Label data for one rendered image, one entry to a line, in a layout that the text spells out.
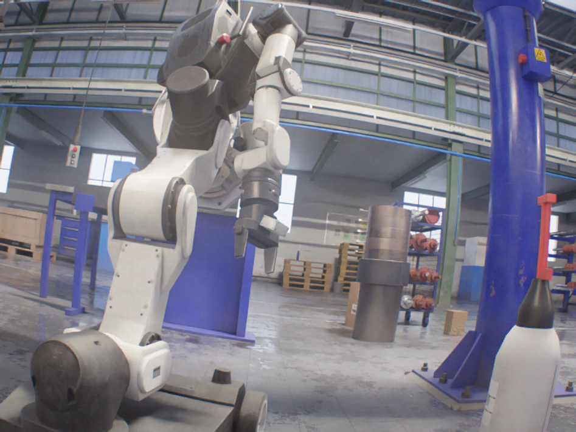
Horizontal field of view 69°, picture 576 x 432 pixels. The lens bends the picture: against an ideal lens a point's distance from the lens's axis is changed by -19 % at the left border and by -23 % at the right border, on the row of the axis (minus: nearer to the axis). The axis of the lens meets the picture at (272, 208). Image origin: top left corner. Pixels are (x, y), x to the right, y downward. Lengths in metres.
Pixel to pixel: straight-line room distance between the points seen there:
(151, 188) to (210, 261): 2.45
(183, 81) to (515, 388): 1.17
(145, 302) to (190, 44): 0.81
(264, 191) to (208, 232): 2.39
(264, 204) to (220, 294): 2.40
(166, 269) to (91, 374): 0.39
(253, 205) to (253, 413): 0.50
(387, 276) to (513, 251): 1.79
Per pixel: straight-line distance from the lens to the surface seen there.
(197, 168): 1.28
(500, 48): 2.65
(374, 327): 3.99
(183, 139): 1.37
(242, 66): 1.52
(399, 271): 3.97
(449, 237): 9.85
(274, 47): 1.45
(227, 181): 2.12
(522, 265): 2.35
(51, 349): 0.83
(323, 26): 11.08
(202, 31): 1.54
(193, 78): 1.29
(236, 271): 3.51
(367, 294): 4.00
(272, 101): 1.30
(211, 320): 3.54
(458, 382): 2.32
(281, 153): 1.20
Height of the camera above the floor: 0.53
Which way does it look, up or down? 6 degrees up
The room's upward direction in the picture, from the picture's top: 7 degrees clockwise
